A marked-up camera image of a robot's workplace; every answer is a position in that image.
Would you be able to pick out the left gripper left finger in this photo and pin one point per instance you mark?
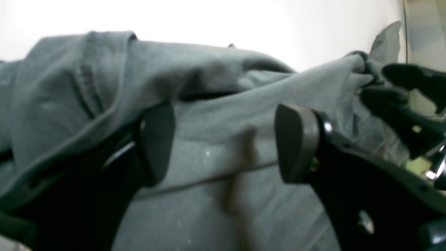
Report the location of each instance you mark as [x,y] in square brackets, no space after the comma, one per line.
[78,203]

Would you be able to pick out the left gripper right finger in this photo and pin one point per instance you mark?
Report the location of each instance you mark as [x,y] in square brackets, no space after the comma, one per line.
[372,204]

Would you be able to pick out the dark grey t-shirt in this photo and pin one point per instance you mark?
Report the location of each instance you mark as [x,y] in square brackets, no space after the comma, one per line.
[222,190]

